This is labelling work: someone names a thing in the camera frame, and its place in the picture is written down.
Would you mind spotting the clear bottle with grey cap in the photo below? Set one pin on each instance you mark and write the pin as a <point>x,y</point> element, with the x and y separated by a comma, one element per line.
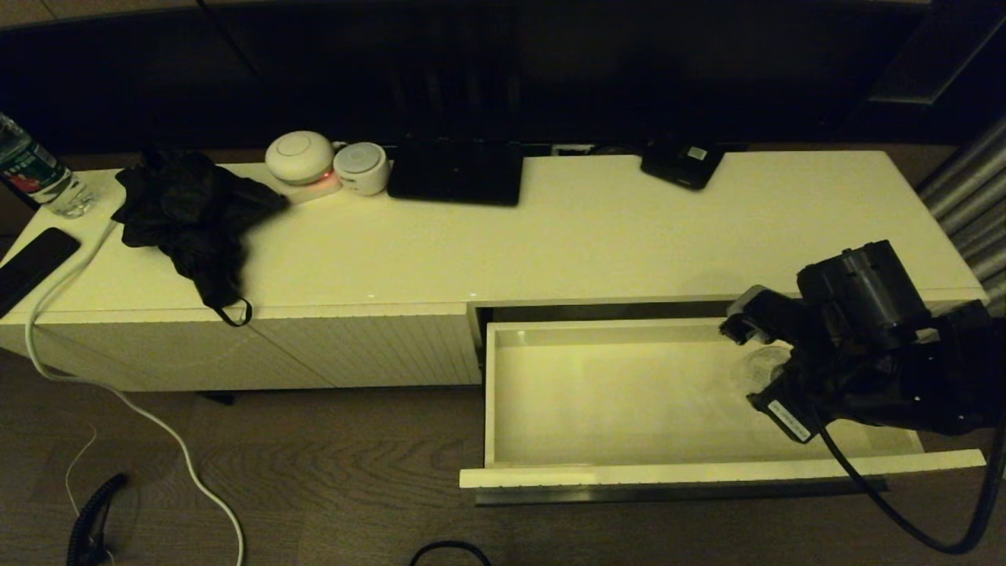
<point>758,368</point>

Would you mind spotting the white wall socket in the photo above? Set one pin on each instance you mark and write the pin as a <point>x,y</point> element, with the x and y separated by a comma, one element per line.
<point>572,149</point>

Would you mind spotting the white low cabinet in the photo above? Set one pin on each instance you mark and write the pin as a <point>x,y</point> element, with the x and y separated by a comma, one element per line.
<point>471,244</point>

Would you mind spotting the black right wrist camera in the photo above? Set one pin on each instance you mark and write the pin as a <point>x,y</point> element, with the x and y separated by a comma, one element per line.
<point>860,291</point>

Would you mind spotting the white round dome device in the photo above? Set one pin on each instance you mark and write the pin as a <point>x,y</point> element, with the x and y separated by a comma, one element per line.
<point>299,157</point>

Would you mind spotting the black flat box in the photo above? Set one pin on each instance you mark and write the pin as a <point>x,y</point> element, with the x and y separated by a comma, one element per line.
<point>456,173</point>

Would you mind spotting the water bottle with green label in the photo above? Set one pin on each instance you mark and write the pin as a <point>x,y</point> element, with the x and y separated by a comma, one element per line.
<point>35,173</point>

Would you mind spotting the small black device with label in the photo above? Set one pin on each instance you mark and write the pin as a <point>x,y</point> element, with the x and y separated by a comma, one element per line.
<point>680,167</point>

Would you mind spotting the flat white base with red light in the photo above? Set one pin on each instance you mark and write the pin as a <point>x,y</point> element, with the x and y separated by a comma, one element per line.
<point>316,190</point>

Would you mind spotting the small white cylinder speaker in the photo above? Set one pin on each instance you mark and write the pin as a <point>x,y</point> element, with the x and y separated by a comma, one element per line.
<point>361,167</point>

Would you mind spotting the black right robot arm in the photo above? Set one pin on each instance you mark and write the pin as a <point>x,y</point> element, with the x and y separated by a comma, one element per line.
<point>935,385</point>

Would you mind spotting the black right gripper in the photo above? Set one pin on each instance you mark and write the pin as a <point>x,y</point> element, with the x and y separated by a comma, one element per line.
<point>817,393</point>

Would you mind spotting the black crumpled cloth bag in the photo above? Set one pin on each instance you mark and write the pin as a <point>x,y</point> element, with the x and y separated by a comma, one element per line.
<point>189,212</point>

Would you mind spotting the dark framed wall panel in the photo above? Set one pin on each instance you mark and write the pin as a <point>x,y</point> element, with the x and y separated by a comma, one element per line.
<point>935,55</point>

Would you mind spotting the black smartphone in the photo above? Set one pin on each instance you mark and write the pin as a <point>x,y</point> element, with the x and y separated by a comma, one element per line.
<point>31,267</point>

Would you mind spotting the grey curtain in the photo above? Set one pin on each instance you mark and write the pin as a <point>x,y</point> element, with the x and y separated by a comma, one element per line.
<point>974,196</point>

